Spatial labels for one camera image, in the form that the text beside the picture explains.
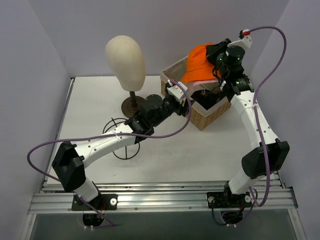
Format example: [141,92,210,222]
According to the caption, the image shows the orange bucket hat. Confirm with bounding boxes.
[181,42,216,83]

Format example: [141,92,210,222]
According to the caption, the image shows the black wire hat stand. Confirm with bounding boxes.
[102,117,140,160]

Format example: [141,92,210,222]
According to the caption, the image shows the pink bucket hat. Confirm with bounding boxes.
[186,79,219,94]

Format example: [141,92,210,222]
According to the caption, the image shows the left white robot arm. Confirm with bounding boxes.
[52,94,189,210]

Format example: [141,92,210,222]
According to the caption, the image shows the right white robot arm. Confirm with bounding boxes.
[206,38,290,207]

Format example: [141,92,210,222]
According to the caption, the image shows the wicker basket with liner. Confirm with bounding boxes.
[160,56,231,131]

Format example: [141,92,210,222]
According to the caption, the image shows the black embroidered cap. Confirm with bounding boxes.
[191,86,226,110]

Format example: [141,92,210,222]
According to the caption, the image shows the cream mannequin head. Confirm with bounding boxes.
[104,35,146,92]

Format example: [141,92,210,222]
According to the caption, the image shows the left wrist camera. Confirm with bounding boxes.
[166,79,188,104]

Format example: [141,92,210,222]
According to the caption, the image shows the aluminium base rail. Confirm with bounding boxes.
[27,178,298,213]

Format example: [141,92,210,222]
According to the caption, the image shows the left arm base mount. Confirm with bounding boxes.
[71,193,118,228]

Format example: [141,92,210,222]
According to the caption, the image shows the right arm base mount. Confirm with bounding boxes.
[206,191,254,227]

